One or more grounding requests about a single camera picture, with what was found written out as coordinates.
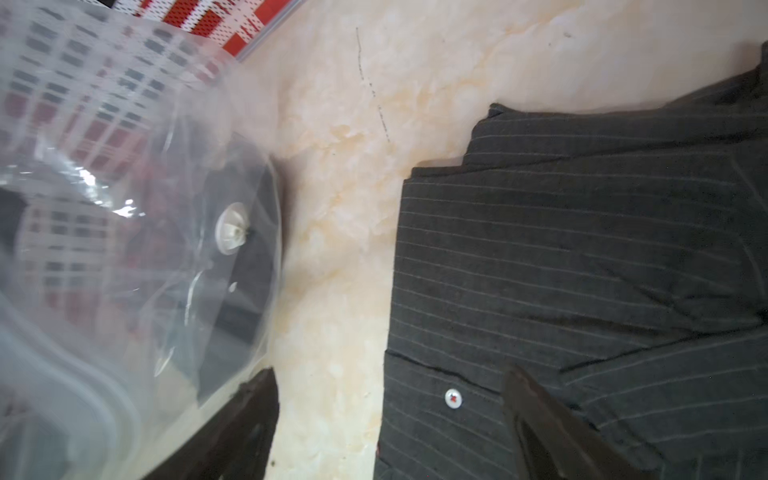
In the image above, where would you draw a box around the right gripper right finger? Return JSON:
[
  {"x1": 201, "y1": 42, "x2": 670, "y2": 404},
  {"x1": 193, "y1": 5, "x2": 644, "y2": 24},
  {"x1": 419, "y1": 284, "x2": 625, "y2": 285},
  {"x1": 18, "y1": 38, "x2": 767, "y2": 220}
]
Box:
[{"x1": 501, "y1": 366, "x2": 645, "y2": 479}]

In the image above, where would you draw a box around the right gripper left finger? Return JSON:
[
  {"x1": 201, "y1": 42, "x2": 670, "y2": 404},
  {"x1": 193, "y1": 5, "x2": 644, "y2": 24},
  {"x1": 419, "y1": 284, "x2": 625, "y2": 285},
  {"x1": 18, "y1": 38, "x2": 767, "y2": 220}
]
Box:
[{"x1": 145, "y1": 368, "x2": 280, "y2": 479}]

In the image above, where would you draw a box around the dark pinstriped shirt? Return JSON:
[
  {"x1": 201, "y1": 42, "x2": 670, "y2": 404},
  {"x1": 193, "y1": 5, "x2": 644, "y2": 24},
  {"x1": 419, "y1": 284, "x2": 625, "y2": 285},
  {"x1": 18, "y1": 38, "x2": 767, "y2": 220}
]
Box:
[{"x1": 374, "y1": 62, "x2": 767, "y2": 479}]

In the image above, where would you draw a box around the black shirt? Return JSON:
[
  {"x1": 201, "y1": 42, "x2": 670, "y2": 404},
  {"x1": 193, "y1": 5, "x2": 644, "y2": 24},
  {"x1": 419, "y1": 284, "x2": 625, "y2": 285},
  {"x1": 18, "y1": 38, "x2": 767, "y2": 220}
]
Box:
[{"x1": 126, "y1": 142, "x2": 282, "y2": 403}]

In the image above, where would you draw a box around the clear plastic vacuum bag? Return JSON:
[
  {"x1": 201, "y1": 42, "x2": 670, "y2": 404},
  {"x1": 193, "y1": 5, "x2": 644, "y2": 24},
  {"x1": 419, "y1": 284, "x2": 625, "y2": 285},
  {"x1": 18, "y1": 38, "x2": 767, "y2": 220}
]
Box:
[{"x1": 1, "y1": 1, "x2": 282, "y2": 479}]

